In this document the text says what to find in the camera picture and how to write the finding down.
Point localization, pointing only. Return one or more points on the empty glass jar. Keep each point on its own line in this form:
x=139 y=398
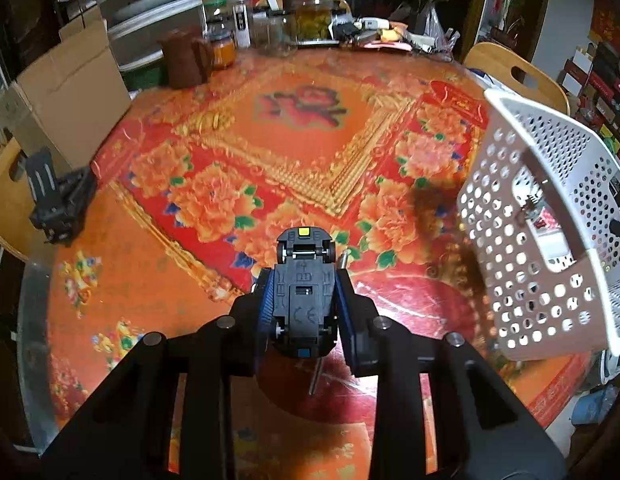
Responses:
x=275 y=35

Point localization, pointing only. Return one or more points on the open cardboard box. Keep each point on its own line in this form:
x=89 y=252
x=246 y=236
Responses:
x=64 y=95

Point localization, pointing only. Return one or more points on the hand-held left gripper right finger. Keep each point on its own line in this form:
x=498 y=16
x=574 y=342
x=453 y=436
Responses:
x=344 y=305

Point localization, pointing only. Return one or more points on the white perforated plastic basket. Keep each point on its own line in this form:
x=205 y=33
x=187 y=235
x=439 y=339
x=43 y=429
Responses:
x=510 y=160

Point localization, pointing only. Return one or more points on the white rectangular device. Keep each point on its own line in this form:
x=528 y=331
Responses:
x=242 y=22

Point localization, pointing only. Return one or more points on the small orange filled jar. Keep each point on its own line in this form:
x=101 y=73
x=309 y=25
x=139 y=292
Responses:
x=223 y=52

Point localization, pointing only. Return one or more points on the red floral printed tablecloth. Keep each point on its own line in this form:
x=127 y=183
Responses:
x=310 y=160

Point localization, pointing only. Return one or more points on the white pink dotted box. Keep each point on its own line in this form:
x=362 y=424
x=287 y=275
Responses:
x=546 y=222

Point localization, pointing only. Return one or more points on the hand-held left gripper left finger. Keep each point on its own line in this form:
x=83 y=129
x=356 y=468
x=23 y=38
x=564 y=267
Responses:
x=264 y=305

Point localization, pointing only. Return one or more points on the red envelope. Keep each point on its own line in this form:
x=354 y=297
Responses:
x=460 y=102

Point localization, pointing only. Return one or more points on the white and blue bag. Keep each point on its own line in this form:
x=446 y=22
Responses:
x=490 y=80

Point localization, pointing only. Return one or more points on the brown ceramic teapot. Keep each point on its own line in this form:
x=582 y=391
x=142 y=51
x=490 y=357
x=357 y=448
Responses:
x=182 y=60

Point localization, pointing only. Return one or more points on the white square box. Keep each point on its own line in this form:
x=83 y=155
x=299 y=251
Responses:
x=552 y=249

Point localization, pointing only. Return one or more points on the pink paper sheet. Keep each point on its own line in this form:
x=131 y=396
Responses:
x=390 y=46

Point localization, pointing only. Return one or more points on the shoe shelf rack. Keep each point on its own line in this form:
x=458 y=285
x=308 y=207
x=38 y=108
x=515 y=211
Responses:
x=600 y=100

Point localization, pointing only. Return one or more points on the wooden chair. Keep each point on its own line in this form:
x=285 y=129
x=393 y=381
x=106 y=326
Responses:
x=495 y=60
x=9 y=200

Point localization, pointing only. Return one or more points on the thin metal rod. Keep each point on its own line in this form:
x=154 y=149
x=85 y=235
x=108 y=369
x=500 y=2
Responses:
x=315 y=375

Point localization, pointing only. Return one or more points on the black clamp device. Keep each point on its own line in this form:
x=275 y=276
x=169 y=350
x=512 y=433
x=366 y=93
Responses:
x=54 y=195

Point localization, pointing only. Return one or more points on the stacked grey storage drawers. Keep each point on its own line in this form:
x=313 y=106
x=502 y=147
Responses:
x=144 y=10

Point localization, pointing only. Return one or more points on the clear plastic bag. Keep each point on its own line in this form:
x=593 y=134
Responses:
x=437 y=30

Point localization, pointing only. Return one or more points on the white power adapter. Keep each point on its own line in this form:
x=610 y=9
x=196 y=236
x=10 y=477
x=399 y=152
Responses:
x=371 y=23

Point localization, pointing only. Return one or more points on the dark toy car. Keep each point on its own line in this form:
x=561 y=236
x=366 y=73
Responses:
x=302 y=300

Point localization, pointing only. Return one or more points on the large pickle glass jar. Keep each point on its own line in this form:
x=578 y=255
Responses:
x=312 y=15

